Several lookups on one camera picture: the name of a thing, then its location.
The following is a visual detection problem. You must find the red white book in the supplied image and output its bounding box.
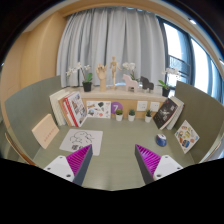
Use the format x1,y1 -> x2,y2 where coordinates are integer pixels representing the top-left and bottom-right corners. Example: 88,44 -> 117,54
64,91 -> 87,127

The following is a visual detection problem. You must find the wooden hand model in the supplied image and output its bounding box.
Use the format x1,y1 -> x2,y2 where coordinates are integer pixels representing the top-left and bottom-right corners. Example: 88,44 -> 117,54
96,64 -> 107,92

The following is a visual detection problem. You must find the small potted plant left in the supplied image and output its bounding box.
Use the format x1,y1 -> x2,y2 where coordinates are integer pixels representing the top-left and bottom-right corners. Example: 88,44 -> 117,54
115,109 -> 123,121

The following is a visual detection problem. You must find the colourful sticker card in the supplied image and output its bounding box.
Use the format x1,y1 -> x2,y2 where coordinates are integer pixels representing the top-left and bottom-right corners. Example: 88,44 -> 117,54
175,121 -> 200,154

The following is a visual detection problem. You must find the beige wooden board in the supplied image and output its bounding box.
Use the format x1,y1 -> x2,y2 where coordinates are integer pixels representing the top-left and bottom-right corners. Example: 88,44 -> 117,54
32,114 -> 59,149

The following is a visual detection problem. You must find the small potted plant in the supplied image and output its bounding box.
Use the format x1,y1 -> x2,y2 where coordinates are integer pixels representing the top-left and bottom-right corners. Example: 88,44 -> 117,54
128,109 -> 135,122
145,109 -> 152,123
115,109 -> 123,121

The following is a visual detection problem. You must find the white orchid black pot right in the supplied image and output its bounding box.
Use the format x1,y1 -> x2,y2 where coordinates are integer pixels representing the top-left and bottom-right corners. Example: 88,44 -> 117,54
159,68 -> 180,97

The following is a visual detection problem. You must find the white orchid behind horse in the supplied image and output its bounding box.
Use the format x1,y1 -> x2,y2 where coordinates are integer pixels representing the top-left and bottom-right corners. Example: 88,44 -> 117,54
122,62 -> 137,81

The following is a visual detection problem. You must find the black cover book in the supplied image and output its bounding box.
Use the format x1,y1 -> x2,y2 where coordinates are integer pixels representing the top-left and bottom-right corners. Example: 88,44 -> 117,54
153,98 -> 178,130

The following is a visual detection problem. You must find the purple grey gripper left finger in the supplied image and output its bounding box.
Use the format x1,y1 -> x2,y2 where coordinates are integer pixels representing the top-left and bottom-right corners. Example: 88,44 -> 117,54
44,145 -> 93,186

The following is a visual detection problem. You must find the pink wooden horse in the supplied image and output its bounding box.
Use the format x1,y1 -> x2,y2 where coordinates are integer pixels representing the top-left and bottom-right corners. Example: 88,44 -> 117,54
123,74 -> 138,92

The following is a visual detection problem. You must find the white wall socket left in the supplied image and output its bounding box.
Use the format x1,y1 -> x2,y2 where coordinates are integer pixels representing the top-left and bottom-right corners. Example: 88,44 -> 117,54
137,101 -> 148,111

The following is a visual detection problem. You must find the small potted plant middle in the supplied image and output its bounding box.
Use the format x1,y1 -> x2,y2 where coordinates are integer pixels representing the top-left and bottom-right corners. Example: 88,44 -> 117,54
128,109 -> 135,122

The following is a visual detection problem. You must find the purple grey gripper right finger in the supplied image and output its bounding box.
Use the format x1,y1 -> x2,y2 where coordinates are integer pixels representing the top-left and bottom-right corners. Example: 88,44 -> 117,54
135,144 -> 182,184

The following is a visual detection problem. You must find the white wall socket right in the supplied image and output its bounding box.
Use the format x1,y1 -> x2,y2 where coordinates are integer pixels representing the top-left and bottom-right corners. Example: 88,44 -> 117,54
150,102 -> 160,112

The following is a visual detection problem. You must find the purple round number sign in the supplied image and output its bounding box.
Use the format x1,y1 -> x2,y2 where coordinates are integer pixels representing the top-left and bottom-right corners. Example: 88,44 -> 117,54
111,102 -> 123,115

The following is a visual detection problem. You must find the blue white computer mouse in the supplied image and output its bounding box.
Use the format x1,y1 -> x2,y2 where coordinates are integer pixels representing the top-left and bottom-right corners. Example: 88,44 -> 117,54
156,134 -> 167,147

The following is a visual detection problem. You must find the white orchid black pot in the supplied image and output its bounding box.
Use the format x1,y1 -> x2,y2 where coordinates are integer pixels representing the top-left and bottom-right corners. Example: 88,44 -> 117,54
66,62 -> 93,92
159,68 -> 180,97

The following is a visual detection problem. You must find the white orchid black pot left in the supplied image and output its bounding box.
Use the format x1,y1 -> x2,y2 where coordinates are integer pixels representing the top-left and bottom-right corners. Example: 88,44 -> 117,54
66,62 -> 93,92

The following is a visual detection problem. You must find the white book behind black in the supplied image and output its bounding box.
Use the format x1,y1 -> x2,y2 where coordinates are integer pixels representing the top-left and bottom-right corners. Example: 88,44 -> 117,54
166,96 -> 184,130

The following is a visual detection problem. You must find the white wall socket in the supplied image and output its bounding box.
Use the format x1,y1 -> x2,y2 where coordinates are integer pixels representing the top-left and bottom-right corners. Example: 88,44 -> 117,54
150,102 -> 160,112
137,101 -> 148,111

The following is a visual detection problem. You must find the grey curtain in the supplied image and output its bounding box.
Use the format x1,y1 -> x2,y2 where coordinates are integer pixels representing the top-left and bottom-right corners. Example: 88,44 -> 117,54
57,7 -> 165,87

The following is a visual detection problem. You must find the wooden mannequin figure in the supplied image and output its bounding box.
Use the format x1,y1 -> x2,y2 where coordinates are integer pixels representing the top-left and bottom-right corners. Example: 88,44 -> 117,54
110,57 -> 121,87

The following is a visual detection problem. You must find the small potted plant right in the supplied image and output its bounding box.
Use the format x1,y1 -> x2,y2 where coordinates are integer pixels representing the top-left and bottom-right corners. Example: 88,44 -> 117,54
145,109 -> 152,123

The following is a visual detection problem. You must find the wooden shelf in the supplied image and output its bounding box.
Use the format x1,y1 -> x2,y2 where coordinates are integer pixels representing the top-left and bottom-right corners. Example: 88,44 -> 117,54
66,86 -> 166,118

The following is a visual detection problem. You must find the black wooden horse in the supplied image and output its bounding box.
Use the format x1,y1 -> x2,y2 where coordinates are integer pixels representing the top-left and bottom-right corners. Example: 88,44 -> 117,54
140,76 -> 154,90

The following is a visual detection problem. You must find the white sticker picture card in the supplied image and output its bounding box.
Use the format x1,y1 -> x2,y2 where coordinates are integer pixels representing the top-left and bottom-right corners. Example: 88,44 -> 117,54
86,101 -> 111,119

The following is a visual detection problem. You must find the white standing book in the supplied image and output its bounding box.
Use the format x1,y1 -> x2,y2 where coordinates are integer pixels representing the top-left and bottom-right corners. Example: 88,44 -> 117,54
49,89 -> 68,126

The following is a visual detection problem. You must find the white sketch mouse pad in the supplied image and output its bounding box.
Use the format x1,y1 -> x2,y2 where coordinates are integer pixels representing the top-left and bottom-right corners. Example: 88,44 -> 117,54
60,129 -> 103,156

